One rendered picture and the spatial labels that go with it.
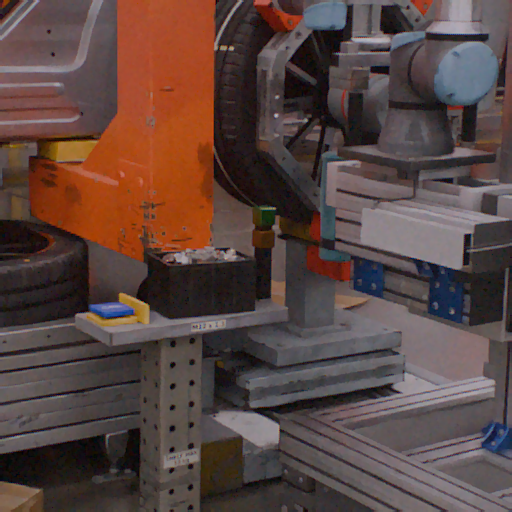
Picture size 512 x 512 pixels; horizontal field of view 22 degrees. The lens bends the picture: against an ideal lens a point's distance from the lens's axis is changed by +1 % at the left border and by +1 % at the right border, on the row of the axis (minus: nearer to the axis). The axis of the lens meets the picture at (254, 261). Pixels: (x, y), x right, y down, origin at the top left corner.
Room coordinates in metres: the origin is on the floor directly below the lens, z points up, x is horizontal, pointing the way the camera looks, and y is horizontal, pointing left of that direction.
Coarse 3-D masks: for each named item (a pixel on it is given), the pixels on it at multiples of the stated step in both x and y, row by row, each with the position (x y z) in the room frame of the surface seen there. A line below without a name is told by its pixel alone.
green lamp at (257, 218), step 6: (258, 210) 2.84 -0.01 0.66; (264, 210) 2.84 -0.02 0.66; (270, 210) 2.85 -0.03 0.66; (252, 216) 2.86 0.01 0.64; (258, 216) 2.84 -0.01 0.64; (264, 216) 2.84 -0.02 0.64; (270, 216) 2.85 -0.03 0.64; (252, 222) 2.86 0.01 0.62; (258, 222) 2.84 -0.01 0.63; (264, 222) 2.84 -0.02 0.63; (270, 222) 2.85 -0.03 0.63
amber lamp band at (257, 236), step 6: (252, 234) 2.86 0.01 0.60; (258, 234) 2.84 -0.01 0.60; (264, 234) 2.84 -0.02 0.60; (270, 234) 2.85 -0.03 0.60; (252, 240) 2.86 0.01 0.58; (258, 240) 2.84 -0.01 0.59; (264, 240) 2.84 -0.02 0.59; (270, 240) 2.85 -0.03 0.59; (258, 246) 2.84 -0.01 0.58; (264, 246) 2.84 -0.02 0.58; (270, 246) 2.85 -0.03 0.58
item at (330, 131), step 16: (384, 16) 3.45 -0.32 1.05; (320, 32) 3.36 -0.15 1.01; (384, 32) 3.48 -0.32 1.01; (400, 32) 3.47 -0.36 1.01; (320, 48) 3.38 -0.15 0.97; (288, 64) 3.31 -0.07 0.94; (320, 64) 3.37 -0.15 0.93; (304, 80) 3.35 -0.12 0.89; (320, 80) 3.37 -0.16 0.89; (256, 96) 3.25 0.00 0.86; (304, 96) 3.35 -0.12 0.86; (256, 112) 3.25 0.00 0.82; (288, 112) 3.32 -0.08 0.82; (304, 112) 3.39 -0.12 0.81; (320, 112) 3.42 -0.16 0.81; (304, 128) 3.35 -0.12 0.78; (336, 128) 3.40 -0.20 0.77; (288, 144) 3.33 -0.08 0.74; (320, 144) 3.38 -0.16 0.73; (368, 144) 3.59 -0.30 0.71; (320, 160) 3.37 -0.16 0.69
